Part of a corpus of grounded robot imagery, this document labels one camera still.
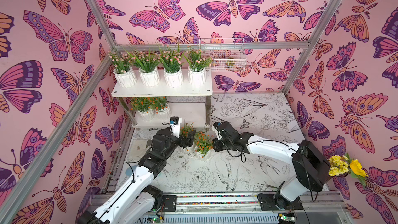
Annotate white wire basket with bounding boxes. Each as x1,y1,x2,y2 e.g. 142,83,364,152
200,36,247,73

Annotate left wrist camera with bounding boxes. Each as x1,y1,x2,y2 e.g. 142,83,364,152
170,116,181,138

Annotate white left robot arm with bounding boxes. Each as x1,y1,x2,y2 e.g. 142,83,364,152
77,127,196,224

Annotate yellow sunflower bouquet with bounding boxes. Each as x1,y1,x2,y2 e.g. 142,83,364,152
328,153,369,186

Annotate pink flower pot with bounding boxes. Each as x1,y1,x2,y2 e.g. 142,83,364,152
185,47,212,88
127,50,160,87
159,44,184,88
109,52,137,88

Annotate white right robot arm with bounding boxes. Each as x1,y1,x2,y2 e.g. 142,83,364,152
212,122,331,210

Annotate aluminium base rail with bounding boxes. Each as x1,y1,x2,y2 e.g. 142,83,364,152
83,191,343,224

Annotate white two-tier rack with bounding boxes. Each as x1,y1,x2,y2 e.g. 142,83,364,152
112,69,213,128

